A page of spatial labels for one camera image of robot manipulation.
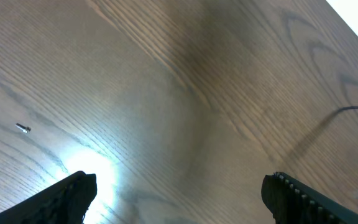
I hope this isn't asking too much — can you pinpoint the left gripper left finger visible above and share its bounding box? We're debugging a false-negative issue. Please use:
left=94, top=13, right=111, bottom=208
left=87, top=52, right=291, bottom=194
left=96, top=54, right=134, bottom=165
left=0, top=171, right=97, bottom=224

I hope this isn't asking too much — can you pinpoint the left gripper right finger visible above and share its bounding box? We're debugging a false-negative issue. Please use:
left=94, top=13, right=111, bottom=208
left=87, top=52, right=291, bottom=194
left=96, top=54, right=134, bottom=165
left=261, top=172, right=358, bottom=224

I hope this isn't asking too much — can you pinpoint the small metal screw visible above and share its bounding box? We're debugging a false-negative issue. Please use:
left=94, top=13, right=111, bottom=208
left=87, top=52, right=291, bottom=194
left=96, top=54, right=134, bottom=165
left=15, top=123, right=31, bottom=134

